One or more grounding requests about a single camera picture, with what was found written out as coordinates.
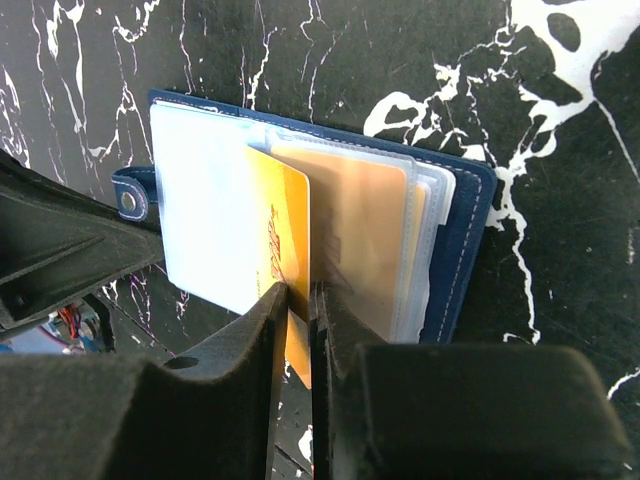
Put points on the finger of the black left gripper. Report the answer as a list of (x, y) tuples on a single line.
[(58, 245)]

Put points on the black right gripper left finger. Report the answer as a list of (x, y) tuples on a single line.
[(209, 413)]

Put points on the blue leather card holder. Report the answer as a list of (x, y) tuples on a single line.
[(246, 199)]

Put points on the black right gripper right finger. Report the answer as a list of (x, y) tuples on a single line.
[(461, 411)]

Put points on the gold VIP credit card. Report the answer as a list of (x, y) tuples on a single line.
[(357, 214)]

